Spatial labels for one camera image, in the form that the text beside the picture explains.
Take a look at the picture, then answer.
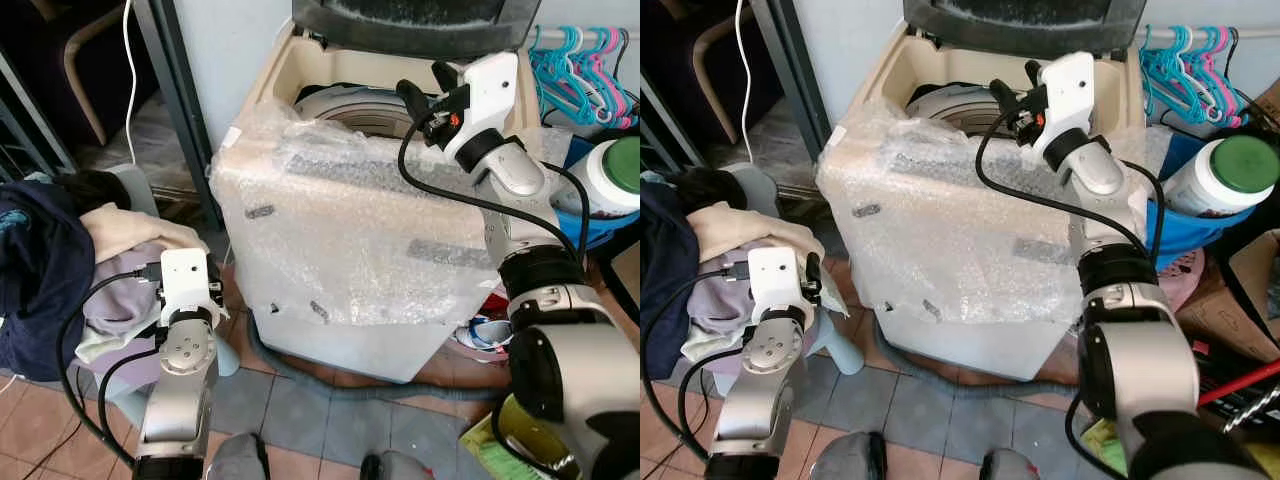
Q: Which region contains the light blue plastic laundry basket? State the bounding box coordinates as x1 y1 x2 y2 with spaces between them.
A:
690 298 867 401
75 300 242 403

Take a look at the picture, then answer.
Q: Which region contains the grey robot right leg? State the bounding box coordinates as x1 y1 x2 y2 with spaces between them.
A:
979 449 1053 480
359 450 437 480

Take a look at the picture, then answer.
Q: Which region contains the black garment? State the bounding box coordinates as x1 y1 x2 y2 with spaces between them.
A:
678 167 747 212
55 170 123 213

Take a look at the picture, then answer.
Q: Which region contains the pink plastic clothes hanger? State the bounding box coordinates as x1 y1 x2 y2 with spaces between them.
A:
1204 27 1243 127
595 27 639 129

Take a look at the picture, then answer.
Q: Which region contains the grey robot leg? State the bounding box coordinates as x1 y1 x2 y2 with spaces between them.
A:
808 431 888 480
359 450 437 480
204 432 272 480
979 449 1053 480

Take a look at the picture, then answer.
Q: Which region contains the lilac garment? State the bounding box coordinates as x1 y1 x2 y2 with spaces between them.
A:
82 240 167 339
688 268 763 339

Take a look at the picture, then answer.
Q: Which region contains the cyan plastic clothes hanger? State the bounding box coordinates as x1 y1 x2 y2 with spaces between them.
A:
560 27 613 127
1139 27 1189 113
528 27 579 113
1170 27 1217 127

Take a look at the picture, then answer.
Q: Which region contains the short black left arm cable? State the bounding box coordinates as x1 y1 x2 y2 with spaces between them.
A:
96 345 161 443
677 345 749 466

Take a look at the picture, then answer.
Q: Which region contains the grey robot left leg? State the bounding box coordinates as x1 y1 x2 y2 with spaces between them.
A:
204 432 272 480
808 431 888 480

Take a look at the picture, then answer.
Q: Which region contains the thin white cable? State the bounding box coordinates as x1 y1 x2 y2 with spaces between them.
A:
734 0 757 167
121 0 142 167

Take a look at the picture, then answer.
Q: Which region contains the beige top-load washing machine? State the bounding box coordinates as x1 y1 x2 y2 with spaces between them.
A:
815 20 1179 386
210 20 566 386

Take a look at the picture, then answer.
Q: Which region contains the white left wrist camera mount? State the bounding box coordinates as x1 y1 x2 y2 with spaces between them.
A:
158 248 223 327
748 245 813 323

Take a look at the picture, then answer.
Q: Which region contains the beige garment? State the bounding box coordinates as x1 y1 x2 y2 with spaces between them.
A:
80 203 213 267
685 202 803 264

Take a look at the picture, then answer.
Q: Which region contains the clear bubble wrap sheet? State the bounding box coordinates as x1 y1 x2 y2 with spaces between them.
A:
208 112 573 329
815 112 1173 326

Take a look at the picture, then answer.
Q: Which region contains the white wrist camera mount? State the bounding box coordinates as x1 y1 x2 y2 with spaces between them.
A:
1030 52 1097 167
748 245 813 323
158 248 223 327
440 52 522 167

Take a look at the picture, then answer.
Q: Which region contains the dark navy garment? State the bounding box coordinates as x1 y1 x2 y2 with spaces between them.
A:
640 180 703 382
0 180 98 382

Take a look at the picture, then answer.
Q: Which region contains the brown cardboard box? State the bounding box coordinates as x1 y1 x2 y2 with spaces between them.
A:
1174 228 1280 363

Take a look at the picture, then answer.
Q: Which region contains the dark grey washer lid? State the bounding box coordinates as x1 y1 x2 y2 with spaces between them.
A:
903 0 1149 57
292 0 542 57

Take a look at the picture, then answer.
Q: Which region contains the yellow green plastic dustpan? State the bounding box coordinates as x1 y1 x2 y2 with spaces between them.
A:
1078 415 1133 480
457 394 563 480

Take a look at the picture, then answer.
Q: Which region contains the wooden chair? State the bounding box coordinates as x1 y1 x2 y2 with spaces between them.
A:
28 0 153 147
688 0 783 133

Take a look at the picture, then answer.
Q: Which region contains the dark grey metal rack post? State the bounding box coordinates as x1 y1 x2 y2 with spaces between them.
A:
750 0 833 201
134 0 224 232

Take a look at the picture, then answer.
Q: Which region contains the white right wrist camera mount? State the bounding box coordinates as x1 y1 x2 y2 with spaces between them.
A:
1030 52 1097 167
440 52 522 167

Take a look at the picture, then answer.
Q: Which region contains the white bottle with green cap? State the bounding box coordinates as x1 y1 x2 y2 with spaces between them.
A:
578 135 641 218
1163 134 1280 220

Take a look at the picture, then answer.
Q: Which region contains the red stick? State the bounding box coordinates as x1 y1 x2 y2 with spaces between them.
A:
1194 359 1280 408

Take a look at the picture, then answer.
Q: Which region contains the long black left arm cable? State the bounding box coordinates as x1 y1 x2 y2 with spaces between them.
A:
640 266 753 346
55 265 163 471

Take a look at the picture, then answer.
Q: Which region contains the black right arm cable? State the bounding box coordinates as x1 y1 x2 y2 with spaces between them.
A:
397 114 592 267
974 104 1167 265

